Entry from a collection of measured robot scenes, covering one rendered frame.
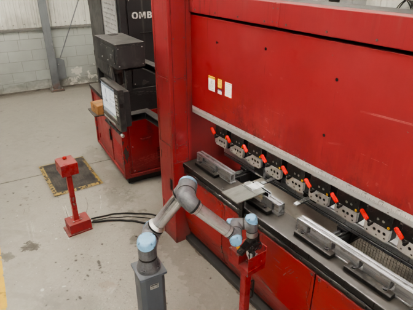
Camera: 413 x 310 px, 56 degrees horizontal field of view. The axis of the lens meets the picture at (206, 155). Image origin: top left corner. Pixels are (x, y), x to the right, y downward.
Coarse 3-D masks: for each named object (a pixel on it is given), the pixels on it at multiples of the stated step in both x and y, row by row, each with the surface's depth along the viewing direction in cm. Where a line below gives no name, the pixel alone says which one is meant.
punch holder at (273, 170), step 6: (270, 156) 267; (276, 156) 262; (270, 162) 268; (276, 162) 264; (282, 162) 259; (270, 168) 269; (276, 168) 265; (270, 174) 271; (276, 174) 266; (282, 174) 264
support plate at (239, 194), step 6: (240, 186) 292; (222, 192) 285; (228, 192) 285; (234, 192) 285; (240, 192) 285; (246, 192) 285; (252, 192) 285; (258, 192) 285; (264, 192) 286; (234, 198) 278; (240, 198) 278; (246, 198) 278
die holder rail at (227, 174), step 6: (198, 156) 353; (204, 156) 344; (210, 156) 344; (204, 162) 346; (210, 162) 338; (216, 162) 334; (216, 168) 334; (222, 168) 325; (228, 168) 325; (222, 174) 326; (228, 174) 319; (234, 174) 318; (228, 180) 322; (234, 180) 323
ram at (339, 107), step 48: (192, 48) 313; (240, 48) 264; (288, 48) 229; (336, 48) 202; (384, 48) 186; (192, 96) 332; (240, 96) 278; (288, 96) 239; (336, 96) 209; (384, 96) 186; (288, 144) 249; (336, 144) 218; (384, 144) 193; (384, 192) 200
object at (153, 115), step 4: (132, 112) 376; (136, 112) 376; (140, 112) 376; (144, 112) 376; (148, 112) 376; (152, 112) 376; (132, 116) 380; (136, 116) 382; (140, 116) 382; (144, 116) 379; (148, 116) 382; (152, 116) 365; (156, 116) 365; (132, 120) 374; (136, 120) 374; (148, 120) 374; (152, 120) 374; (156, 120) 374; (156, 124) 364
